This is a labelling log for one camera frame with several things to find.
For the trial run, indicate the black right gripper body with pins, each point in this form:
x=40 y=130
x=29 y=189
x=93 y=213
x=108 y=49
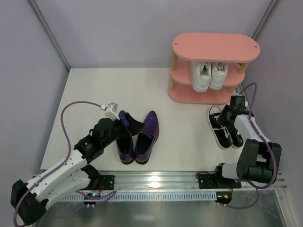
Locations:
x=225 y=116

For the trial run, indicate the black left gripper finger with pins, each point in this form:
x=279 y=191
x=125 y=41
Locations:
x=130 y=122
x=135 y=128

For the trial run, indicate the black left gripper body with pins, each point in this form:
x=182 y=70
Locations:
x=121 y=126

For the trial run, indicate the black canvas sneaker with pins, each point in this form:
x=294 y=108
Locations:
x=237 y=140
x=221 y=133

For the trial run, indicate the white sneaker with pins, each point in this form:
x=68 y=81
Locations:
x=201 y=75
x=219 y=72

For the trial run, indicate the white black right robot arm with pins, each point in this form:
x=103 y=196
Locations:
x=235 y=126

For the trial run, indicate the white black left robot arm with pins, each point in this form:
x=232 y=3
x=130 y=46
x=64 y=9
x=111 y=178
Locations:
x=33 y=198

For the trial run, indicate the purple loafer right shoe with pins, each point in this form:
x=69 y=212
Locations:
x=146 y=139

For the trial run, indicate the purple loafer shoe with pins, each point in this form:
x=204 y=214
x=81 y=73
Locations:
x=125 y=149
x=146 y=139

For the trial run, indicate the purple loafer left shoe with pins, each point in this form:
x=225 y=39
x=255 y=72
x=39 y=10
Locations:
x=125 y=149

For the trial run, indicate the pink shoe shelf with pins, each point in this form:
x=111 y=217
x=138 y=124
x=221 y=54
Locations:
x=237 y=50

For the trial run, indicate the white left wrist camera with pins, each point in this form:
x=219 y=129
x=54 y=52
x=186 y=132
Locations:
x=110 y=111

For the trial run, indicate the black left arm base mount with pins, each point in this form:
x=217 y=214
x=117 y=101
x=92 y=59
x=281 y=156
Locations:
x=105 y=182

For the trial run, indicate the aluminium rail frame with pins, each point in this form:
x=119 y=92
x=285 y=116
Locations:
x=130 y=181

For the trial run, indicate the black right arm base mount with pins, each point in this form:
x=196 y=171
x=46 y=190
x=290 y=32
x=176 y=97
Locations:
x=208 y=180

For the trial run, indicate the white slotted cable duct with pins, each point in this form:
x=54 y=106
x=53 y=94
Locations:
x=163 y=196

